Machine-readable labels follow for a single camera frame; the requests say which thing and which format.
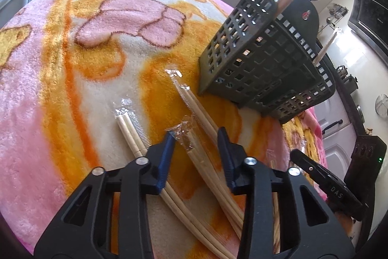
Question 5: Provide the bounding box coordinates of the bunch of hanging metal utensils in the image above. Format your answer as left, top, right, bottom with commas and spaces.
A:
326, 2, 349, 30

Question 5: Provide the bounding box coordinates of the black range hood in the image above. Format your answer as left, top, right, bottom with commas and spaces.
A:
347, 0, 388, 56

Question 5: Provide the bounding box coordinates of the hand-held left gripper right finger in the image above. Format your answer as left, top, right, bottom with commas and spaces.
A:
218, 127, 355, 259

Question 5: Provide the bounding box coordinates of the black rounded object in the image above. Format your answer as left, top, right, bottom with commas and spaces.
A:
283, 0, 319, 35

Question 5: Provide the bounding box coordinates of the dark grey utensil basket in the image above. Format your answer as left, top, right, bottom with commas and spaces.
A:
197, 0, 336, 125

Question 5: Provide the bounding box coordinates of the wire mesh strainer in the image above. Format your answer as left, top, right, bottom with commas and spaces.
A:
375, 94, 388, 116

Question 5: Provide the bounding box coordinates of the pink printed blanket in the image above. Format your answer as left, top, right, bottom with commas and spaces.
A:
0, 0, 328, 259

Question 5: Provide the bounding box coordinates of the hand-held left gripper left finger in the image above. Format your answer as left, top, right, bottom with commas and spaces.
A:
33, 131, 176, 259

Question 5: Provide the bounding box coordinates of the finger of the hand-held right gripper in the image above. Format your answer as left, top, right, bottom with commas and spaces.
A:
290, 149, 363, 221

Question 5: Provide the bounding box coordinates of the metal kettle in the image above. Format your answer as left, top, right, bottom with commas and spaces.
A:
344, 74, 357, 93

